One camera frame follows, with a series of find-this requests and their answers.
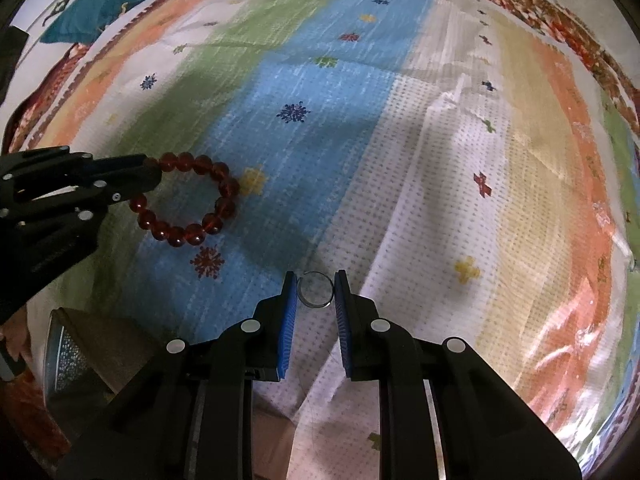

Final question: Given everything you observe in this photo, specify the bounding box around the colourful striped tablecloth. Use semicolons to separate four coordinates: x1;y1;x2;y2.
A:
0;0;640;480

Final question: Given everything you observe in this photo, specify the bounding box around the brown patterned box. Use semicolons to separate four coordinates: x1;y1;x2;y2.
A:
47;307;173;442

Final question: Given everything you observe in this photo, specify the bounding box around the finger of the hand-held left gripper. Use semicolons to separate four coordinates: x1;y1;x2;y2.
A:
70;155;163;227
0;146;94;197

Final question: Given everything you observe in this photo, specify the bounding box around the striped colourful cloth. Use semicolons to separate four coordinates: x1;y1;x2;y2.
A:
10;0;640;480

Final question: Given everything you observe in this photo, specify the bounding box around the dark red bead bracelet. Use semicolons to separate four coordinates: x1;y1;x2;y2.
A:
128;152;241;250

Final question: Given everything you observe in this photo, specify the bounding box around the teal cloth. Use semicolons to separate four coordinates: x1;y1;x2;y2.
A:
40;0;222;46

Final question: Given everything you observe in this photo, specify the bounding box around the small silver ring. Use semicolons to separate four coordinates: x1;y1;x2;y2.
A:
297;271;334;309

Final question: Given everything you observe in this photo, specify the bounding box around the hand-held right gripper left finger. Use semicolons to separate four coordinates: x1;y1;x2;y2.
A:
55;271;301;480

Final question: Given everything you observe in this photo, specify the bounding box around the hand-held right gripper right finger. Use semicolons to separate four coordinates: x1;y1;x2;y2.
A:
333;270;584;480

